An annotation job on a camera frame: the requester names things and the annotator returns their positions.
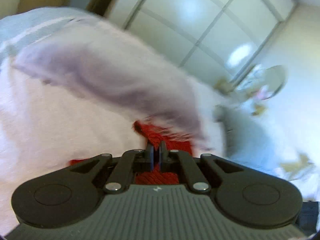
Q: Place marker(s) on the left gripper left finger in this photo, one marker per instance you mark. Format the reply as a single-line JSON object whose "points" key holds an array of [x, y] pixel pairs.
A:
{"points": [[131, 162]]}

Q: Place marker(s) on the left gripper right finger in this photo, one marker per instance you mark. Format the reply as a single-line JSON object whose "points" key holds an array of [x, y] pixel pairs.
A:
{"points": [[184, 165]]}

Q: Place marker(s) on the red knit sweater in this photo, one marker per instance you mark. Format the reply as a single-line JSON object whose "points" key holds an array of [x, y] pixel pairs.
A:
{"points": [[94, 172]]}

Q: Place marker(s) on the light blue cushion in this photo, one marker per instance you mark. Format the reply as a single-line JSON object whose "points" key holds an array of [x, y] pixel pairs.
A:
{"points": [[245, 137]]}

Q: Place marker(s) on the white bed duvet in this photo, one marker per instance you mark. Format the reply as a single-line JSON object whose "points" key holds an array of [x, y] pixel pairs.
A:
{"points": [[43, 127]]}

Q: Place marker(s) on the lilac blanket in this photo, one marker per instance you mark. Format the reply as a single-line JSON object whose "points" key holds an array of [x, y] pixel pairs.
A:
{"points": [[132, 77]]}

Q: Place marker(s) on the round vanity mirror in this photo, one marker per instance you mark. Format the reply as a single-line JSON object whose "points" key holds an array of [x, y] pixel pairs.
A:
{"points": [[274, 80]]}

